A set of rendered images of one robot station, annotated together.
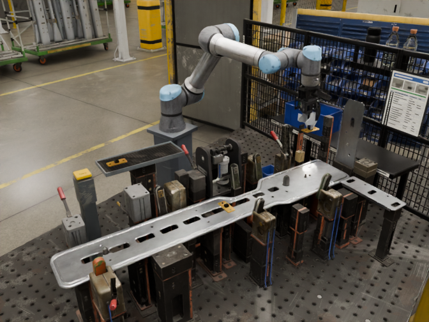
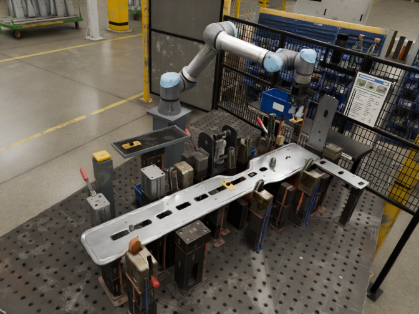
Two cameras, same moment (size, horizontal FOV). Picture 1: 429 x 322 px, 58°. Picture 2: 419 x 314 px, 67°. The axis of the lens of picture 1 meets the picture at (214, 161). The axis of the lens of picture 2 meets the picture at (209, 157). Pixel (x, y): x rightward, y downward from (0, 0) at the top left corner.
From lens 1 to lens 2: 0.31 m
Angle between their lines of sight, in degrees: 10
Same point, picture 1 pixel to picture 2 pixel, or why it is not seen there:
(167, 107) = (168, 93)
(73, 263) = (103, 240)
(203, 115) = not seen: hidden behind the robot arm
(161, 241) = (179, 218)
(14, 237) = (10, 202)
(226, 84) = not seen: hidden behind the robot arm
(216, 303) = (220, 266)
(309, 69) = (305, 70)
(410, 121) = (368, 114)
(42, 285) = (62, 255)
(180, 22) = (156, 10)
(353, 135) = (325, 124)
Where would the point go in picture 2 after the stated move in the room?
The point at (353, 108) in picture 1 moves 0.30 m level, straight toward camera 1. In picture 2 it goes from (328, 103) to (332, 124)
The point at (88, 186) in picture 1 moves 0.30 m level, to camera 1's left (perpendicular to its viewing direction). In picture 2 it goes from (107, 166) to (36, 166)
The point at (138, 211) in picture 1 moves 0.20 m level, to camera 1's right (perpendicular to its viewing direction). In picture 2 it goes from (155, 190) to (199, 190)
